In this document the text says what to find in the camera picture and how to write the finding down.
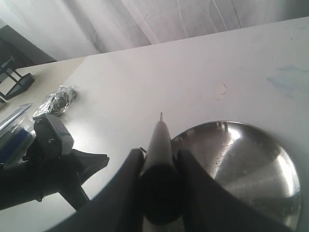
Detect crumpled plastic bag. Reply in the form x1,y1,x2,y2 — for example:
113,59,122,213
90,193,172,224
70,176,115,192
32,86,78,119

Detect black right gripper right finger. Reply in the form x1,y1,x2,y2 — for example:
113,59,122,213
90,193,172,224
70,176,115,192
177,149,290,232

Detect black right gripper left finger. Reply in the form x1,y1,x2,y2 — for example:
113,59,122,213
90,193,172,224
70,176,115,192
49,148,144,232

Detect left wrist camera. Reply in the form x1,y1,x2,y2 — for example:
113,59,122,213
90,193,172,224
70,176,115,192
34,114,74,159

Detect black handled kitchen knife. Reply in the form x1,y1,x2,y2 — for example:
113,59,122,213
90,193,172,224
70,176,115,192
138,113,183,226

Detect white backdrop curtain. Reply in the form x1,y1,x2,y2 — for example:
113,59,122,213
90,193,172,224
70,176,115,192
0,0,309,60

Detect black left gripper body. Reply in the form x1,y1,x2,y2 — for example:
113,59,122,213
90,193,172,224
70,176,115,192
0,149,90,210

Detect blue clear container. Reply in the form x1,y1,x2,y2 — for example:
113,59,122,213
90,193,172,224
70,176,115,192
0,103,35,166

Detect round steel plate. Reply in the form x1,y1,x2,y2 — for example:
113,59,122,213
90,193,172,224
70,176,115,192
172,121,301,231

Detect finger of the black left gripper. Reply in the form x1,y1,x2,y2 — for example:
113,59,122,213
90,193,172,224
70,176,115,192
70,149,109,184

